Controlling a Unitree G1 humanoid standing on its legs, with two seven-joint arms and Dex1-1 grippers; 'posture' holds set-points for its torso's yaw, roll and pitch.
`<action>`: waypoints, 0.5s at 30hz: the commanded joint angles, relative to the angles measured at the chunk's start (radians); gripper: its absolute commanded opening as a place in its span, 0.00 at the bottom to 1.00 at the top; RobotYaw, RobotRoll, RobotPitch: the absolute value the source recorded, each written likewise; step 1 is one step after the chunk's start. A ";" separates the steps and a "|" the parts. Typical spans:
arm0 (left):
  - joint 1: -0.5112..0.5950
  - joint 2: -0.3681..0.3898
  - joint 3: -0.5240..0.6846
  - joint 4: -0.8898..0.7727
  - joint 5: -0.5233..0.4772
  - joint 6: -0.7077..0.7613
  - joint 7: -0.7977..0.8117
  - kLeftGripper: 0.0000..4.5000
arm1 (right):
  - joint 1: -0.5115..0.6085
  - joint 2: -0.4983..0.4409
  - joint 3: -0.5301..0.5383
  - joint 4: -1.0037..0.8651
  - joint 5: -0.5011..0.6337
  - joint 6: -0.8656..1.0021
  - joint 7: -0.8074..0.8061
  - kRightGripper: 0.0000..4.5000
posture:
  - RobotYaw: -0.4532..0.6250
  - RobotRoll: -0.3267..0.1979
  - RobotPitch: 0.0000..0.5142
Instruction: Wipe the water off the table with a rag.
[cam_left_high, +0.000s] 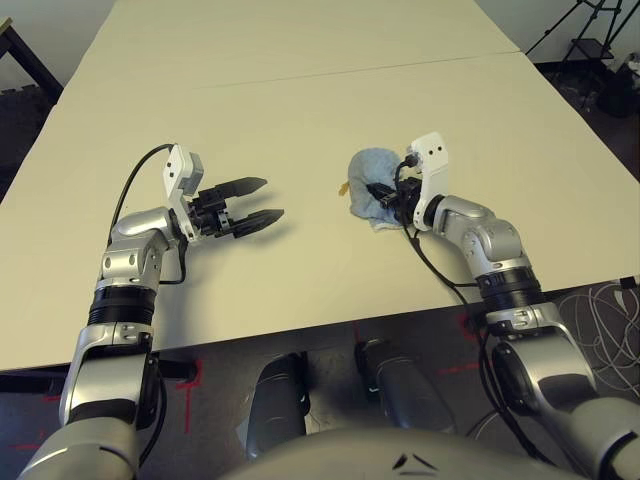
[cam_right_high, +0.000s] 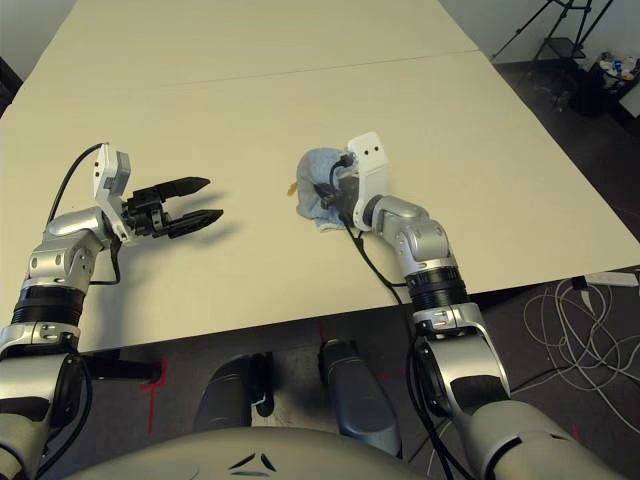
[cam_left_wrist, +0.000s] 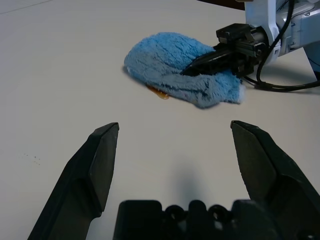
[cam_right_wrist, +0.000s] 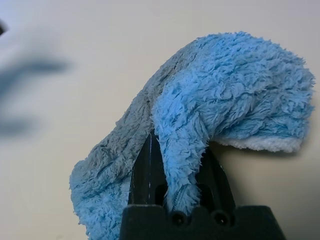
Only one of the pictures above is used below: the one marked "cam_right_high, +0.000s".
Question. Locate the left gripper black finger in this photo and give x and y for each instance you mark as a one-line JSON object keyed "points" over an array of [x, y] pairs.
{"points": [[185, 186], [197, 220]]}

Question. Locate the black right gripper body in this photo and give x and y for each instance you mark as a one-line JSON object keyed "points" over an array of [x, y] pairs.
{"points": [[346, 192]]}

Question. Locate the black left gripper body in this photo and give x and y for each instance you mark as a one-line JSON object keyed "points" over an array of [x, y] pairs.
{"points": [[145, 212]]}

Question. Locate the blue terry cloth rag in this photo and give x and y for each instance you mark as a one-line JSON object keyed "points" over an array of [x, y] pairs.
{"points": [[312, 172]]}

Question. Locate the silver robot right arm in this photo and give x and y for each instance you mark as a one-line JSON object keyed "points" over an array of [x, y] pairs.
{"points": [[435, 280]]}

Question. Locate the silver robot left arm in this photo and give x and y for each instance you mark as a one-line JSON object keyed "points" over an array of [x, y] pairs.
{"points": [[55, 260]]}

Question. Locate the small yellow-brown scrap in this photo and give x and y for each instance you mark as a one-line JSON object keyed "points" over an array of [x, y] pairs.
{"points": [[290, 188]]}

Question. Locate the dark grey robot left leg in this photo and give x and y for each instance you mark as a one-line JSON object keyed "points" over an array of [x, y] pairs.
{"points": [[225, 390]]}

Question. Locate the dark chair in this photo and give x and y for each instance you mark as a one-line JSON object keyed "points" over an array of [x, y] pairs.
{"points": [[9, 85]]}

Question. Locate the grey robot right leg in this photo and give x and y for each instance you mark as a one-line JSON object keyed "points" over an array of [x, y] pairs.
{"points": [[360, 395]]}

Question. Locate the grey robot torso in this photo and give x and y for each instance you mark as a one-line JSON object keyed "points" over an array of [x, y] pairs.
{"points": [[240, 455]]}

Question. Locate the black tripod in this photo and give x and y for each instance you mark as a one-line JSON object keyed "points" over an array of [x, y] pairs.
{"points": [[530, 22]]}

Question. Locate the black metal stand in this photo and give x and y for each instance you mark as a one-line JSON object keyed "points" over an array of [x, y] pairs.
{"points": [[560, 50]]}

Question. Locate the black trash bin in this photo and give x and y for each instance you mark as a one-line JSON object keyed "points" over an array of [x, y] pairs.
{"points": [[597, 90]]}

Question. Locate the white power strip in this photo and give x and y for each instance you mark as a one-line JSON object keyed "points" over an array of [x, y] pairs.
{"points": [[612, 279]]}

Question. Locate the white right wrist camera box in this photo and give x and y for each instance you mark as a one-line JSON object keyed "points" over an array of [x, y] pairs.
{"points": [[372, 165]]}

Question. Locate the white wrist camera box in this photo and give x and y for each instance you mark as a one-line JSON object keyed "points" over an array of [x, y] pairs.
{"points": [[372, 165], [107, 185]]}

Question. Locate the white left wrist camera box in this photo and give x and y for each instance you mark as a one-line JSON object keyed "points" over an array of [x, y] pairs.
{"points": [[107, 185]]}

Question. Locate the black table frame bracket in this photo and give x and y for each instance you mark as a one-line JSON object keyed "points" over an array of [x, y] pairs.
{"points": [[120, 366]]}

